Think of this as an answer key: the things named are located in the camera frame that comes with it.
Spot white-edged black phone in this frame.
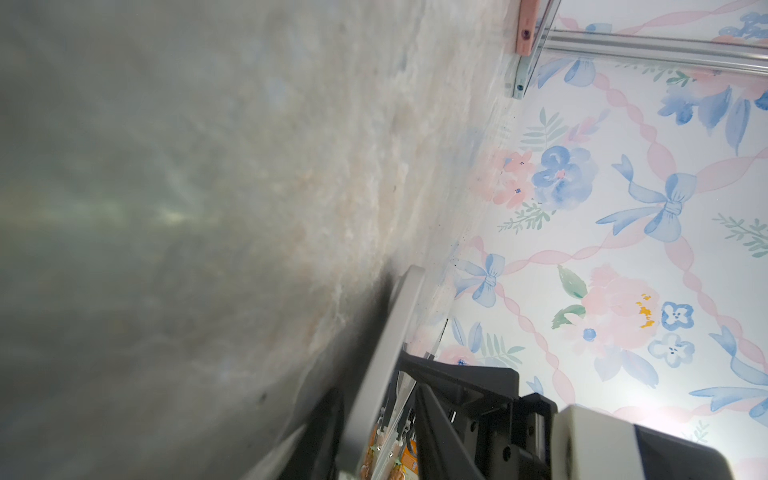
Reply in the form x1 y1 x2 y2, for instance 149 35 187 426
335 265 426 474

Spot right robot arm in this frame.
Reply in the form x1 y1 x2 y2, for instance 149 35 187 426
398 353 733 479

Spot right corner aluminium post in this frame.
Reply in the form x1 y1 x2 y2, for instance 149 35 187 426
545 30 767 76

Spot pink phone case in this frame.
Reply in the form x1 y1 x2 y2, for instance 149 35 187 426
515 0 540 57

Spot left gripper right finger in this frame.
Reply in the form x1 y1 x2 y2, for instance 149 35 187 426
414 384 484 480

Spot mint green phone case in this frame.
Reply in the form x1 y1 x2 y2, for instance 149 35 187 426
508 0 561 100

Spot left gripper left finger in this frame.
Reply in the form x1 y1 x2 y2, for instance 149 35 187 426
278 388 344 480

